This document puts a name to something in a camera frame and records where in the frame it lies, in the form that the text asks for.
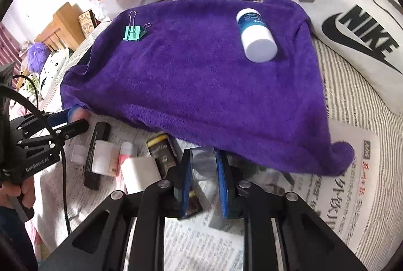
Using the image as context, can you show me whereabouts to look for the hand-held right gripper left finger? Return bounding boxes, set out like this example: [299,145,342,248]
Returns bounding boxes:
[38,149,205,271]

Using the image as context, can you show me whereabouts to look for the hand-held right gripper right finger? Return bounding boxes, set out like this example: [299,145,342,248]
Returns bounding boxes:
[219,150,370,271]

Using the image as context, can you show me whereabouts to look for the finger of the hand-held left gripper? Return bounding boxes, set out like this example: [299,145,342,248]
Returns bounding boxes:
[13,108,79,130]
[17,119,89,152]

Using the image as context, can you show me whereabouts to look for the grey translucent plastic case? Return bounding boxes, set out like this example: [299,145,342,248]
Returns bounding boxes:
[189,147,222,193]

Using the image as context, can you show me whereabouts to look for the small white plug adapter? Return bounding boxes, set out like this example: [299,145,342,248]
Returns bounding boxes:
[72,145,92,171]

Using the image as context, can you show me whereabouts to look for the dark brown tube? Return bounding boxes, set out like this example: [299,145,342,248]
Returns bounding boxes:
[146,134,181,179]

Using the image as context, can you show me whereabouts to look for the black pen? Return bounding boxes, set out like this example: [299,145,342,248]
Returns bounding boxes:
[83,121,111,190]

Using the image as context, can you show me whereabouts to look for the pink highlighter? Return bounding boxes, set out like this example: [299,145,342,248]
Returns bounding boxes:
[94,139,126,179]

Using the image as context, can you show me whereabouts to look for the white charger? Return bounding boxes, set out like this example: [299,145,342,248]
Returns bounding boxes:
[121,157,162,194]

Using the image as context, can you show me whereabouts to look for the pink highlighter pen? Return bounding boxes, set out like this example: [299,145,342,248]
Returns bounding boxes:
[121,142,138,161]

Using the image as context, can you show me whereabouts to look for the person's left forearm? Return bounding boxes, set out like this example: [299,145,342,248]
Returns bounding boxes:
[0,202,40,271]

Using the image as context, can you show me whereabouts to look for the person's left hand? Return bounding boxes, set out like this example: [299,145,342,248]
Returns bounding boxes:
[0,177,36,210]

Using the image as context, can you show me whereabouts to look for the white dotted pillow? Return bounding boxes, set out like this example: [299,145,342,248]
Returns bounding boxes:
[39,49,71,98]

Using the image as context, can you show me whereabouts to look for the purple plush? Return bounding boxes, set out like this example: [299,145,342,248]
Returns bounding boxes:
[27,42,51,73]

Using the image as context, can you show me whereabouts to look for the wooden furniture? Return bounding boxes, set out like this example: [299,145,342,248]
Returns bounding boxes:
[34,2,92,53]

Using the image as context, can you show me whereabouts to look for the pink striped cloth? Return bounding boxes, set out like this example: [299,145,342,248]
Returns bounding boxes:
[0,22,23,70]

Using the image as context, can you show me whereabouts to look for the patterned small box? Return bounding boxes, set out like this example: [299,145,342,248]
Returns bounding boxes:
[78,9,96,37]

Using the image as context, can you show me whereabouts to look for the purple towel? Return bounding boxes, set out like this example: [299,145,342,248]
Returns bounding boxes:
[60,0,356,177]

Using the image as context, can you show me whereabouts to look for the green binder clip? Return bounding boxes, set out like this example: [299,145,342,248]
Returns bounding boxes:
[124,10,152,42]

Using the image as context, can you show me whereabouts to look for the newspaper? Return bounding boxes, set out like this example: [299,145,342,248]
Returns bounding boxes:
[31,21,380,271]

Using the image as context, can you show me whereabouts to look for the striped bed sheet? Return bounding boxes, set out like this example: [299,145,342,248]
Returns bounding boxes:
[252,0,403,271]

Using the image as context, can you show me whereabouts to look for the white bottle with blue label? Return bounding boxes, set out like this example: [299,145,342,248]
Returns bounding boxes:
[236,8,278,63]

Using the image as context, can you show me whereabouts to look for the black cable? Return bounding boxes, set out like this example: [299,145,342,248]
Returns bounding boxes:
[9,75,74,235]

